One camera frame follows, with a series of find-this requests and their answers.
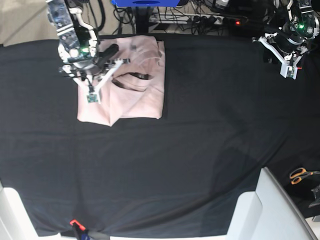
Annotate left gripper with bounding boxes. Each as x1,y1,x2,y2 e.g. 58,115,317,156
252,26,304,64

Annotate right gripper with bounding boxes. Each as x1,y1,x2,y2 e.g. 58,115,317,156
72,43,131,77

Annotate pink T-shirt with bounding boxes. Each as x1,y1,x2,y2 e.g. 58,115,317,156
77,35,166,127

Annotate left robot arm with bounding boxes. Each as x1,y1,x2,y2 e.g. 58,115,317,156
252,0,320,69

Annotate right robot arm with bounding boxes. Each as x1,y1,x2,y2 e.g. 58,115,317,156
46,0,120,82

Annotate black stand column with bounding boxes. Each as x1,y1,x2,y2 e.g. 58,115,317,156
132,6,153,34

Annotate blue box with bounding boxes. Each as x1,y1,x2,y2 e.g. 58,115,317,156
111,0,180,8

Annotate white power strip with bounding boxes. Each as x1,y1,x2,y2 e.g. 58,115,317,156
149,12,224,25

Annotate black table cloth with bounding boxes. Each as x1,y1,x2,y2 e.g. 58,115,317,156
0,34,320,238

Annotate dark metal tool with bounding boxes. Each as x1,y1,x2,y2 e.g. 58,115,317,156
308,185,320,208

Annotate red black clamp bottom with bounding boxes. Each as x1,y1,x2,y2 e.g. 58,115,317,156
69,219,111,240

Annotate orange handled scissors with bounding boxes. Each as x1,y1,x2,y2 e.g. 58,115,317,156
289,167,320,185

